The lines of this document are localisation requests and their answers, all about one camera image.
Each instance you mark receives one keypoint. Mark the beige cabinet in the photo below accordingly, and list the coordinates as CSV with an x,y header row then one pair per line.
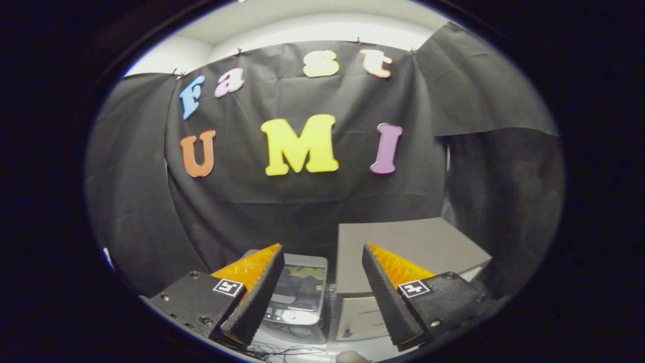
x,y
403,242

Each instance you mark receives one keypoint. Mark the black backdrop cloth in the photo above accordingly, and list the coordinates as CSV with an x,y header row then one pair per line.
x,y
252,212

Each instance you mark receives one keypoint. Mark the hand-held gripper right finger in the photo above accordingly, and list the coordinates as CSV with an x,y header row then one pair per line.
x,y
388,297

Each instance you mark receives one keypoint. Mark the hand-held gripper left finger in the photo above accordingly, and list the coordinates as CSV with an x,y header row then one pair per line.
x,y
257,297

